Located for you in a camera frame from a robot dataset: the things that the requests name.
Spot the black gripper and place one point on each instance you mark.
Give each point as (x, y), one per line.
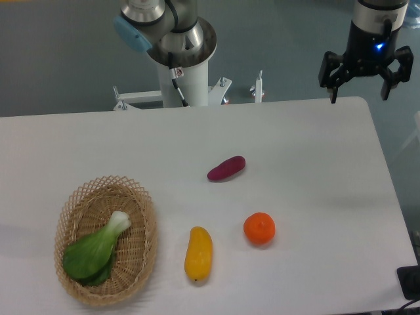
(367, 54)

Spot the orange fruit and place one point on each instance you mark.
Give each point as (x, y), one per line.
(259, 228)

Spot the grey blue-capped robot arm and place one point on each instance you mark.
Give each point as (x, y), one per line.
(181, 43)

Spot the blue bag on floor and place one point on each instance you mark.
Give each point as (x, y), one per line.
(412, 21)

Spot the purple sweet potato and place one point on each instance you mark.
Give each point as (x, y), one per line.
(227, 169)

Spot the black device at edge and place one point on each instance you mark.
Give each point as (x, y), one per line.
(408, 277)

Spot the yellow mango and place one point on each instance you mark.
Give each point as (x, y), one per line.
(199, 255)

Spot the woven wicker basket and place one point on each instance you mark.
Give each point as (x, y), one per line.
(88, 209)

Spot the green bok choy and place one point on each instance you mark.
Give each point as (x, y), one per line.
(90, 259)

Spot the white frame at right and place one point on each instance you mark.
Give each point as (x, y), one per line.
(412, 138)

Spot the white base frame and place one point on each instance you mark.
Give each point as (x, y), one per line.
(216, 94)

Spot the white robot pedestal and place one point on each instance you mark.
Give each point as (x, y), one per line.
(193, 85)

